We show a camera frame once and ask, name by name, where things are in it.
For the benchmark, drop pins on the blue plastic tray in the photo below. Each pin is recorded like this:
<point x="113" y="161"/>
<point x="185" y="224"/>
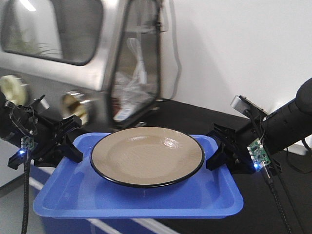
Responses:
<point x="75" y="190"/>

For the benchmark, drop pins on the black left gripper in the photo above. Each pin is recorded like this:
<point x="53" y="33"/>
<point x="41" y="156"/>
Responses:
<point x="25" y="121"/>

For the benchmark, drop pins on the beige plate with black rim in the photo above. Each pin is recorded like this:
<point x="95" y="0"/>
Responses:
<point x="147" y="157"/>

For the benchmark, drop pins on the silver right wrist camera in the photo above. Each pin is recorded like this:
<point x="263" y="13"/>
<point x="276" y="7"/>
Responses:
<point x="245" y="106"/>

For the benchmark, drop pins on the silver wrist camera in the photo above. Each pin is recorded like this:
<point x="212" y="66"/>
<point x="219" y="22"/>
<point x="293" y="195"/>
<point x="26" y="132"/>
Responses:
<point x="245" y="106"/>
<point x="41" y="104"/>

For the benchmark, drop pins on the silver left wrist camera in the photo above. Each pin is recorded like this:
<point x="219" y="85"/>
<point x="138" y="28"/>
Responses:
<point x="41" y="104"/>

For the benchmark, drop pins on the green right circuit board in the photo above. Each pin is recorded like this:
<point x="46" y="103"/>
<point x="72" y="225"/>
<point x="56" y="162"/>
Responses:
<point x="258" y="155"/>

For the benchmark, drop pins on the green left circuit board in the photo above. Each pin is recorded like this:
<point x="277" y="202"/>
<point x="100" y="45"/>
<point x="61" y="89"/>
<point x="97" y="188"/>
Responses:
<point x="27" y="143"/>

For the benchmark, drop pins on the stainless steel glove box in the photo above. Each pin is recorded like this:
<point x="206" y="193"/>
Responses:
<point x="96" y="59"/>

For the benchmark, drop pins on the green circuit board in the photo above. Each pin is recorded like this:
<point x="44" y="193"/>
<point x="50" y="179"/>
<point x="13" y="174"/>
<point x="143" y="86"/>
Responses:
<point x="258" y="155"/>
<point x="27" y="143"/>

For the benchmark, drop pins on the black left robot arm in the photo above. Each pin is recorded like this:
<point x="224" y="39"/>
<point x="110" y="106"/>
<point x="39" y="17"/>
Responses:
<point x="50" y="159"/>

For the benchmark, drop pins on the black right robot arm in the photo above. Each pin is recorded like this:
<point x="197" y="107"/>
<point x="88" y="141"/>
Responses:
<point x="287" y="125"/>

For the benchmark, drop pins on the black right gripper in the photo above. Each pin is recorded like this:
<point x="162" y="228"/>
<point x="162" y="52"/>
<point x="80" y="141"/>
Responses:
<point x="241" y="140"/>

